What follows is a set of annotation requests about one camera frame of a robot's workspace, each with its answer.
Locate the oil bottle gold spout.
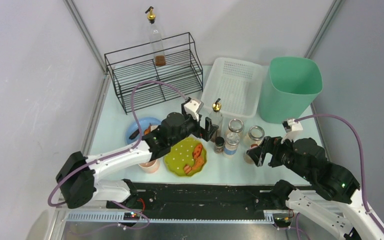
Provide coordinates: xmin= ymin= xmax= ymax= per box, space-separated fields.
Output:
xmin=145 ymin=6 xmax=166 ymax=67
xmin=209 ymin=98 xmax=224 ymax=143

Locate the blue label spice jar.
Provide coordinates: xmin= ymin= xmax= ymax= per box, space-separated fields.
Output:
xmin=223 ymin=132 xmax=241 ymax=158

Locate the pink lid spice bottle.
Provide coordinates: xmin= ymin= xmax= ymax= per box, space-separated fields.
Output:
xmin=243 ymin=143 xmax=259 ymax=165

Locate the glass jar beige powder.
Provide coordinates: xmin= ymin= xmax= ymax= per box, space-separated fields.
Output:
xmin=225 ymin=118 xmax=245 ymax=138

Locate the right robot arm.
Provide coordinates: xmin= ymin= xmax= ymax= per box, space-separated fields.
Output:
xmin=245 ymin=136 xmax=384 ymax=240

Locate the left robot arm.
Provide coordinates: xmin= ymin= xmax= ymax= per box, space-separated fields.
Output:
xmin=55 ymin=112 xmax=219 ymax=209

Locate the glass jar clamp lid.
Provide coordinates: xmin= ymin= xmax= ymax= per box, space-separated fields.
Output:
xmin=243 ymin=125 xmax=265 ymax=148

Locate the small black lid spice jar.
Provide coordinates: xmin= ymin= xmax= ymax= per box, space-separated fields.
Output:
xmin=214 ymin=136 xmax=225 ymax=154

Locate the green dotted plate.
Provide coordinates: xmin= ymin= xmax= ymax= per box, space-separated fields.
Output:
xmin=163 ymin=137 xmax=207 ymax=177

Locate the orange food on green plate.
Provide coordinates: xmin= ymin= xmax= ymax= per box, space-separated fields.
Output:
xmin=183 ymin=143 xmax=205 ymax=175

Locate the orange food on blue plate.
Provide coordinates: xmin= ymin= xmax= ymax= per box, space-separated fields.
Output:
xmin=143 ymin=123 xmax=159 ymax=135

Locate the blue plate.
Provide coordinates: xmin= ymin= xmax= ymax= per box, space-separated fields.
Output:
xmin=124 ymin=117 xmax=161 ymax=145

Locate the white plastic basket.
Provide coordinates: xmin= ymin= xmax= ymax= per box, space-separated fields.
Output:
xmin=200 ymin=57 xmax=268 ymax=120

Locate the pink mug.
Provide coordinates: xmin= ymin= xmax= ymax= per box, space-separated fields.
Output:
xmin=139 ymin=159 xmax=160 ymax=174

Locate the dark food piece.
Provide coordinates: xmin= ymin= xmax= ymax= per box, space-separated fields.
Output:
xmin=128 ymin=129 xmax=140 ymax=140

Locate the green trash bin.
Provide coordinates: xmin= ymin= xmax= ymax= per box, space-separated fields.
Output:
xmin=258 ymin=56 xmax=323 ymax=124

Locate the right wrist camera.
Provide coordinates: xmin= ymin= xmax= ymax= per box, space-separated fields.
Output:
xmin=281 ymin=118 xmax=304 ymax=144

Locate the black wire rack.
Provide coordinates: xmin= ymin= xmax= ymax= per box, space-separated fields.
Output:
xmin=104 ymin=32 xmax=204 ymax=114

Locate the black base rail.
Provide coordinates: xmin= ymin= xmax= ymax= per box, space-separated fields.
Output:
xmin=124 ymin=182 xmax=288 ymax=221

